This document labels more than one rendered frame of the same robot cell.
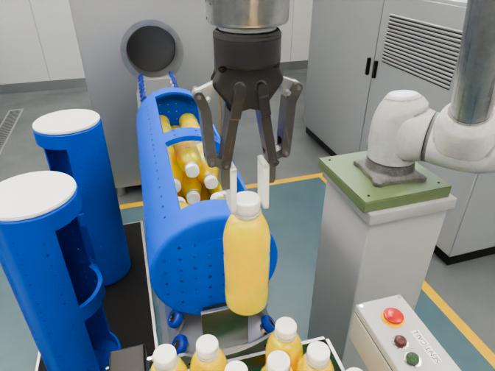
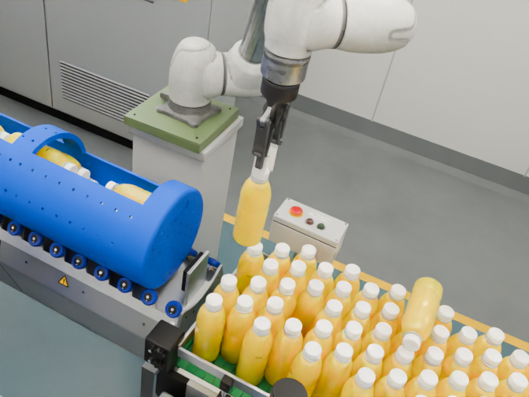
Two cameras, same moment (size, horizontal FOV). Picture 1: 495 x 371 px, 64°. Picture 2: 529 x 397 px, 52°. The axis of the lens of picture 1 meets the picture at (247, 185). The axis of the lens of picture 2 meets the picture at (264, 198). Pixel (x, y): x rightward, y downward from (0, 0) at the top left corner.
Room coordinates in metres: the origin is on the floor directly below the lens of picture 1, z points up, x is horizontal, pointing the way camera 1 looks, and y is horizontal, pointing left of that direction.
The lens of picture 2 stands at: (-0.10, 0.81, 2.08)
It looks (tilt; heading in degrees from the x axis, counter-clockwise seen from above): 38 degrees down; 303
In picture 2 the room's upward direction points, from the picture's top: 12 degrees clockwise
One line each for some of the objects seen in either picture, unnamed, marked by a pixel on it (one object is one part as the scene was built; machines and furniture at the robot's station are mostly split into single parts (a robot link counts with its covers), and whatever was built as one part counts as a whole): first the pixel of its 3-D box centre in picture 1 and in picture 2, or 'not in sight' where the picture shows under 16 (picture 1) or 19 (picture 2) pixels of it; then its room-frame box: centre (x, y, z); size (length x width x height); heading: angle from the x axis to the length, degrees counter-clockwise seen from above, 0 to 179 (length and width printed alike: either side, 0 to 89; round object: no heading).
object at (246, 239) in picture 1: (246, 257); (253, 207); (0.46, 0.00, 1.28); 0.07 x 0.07 x 0.19
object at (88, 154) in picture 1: (88, 204); not in sight; (1.63, 0.80, 0.59); 0.28 x 0.28 x 0.88
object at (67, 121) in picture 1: (67, 121); not in sight; (1.63, 0.80, 1.03); 0.28 x 0.28 x 0.01
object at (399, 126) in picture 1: (400, 126); (194, 69); (1.16, -0.48, 1.21); 0.18 x 0.16 x 0.22; 55
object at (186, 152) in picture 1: (187, 154); (40, 156); (1.06, 0.18, 1.16); 0.19 x 0.07 x 0.07; 15
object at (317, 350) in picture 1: (317, 354); (282, 250); (0.42, -0.12, 1.10); 0.04 x 0.04 x 0.02
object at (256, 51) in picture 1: (247, 68); (277, 98); (0.45, 0.00, 1.57); 0.08 x 0.07 x 0.09; 106
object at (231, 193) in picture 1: (231, 187); (260, 166); (0.45, 0.02, 1.42); 0.03 x 0.01 x 0.07; 16
